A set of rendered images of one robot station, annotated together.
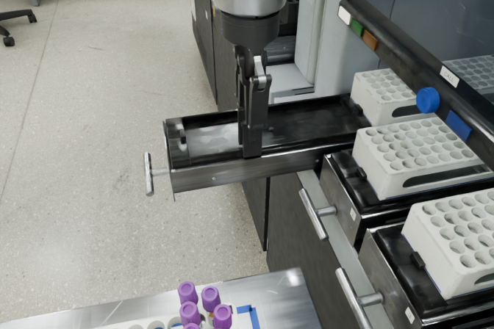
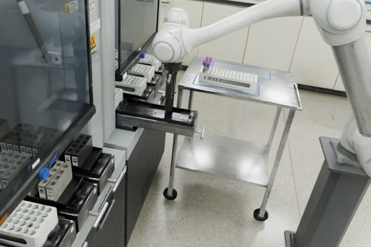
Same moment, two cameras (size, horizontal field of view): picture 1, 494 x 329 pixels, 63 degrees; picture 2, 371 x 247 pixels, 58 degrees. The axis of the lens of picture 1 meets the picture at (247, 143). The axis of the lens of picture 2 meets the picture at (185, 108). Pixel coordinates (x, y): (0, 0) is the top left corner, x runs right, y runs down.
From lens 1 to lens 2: 1.79 m
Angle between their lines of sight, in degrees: 107
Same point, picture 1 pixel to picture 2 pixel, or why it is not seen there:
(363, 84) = (118, 95)
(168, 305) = (208, 89)
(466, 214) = (139, 70)
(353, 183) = (149, 90)
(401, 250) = (153, 80)
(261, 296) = (190, 84)
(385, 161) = (143, 79)
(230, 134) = (171, 116)
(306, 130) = (143, 108)
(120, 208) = not seen: outside the picture
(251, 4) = not seen: hidden behind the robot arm
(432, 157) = (130, 77)
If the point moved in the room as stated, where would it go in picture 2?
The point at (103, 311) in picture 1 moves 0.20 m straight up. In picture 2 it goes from (222, 91) to (229, 54)
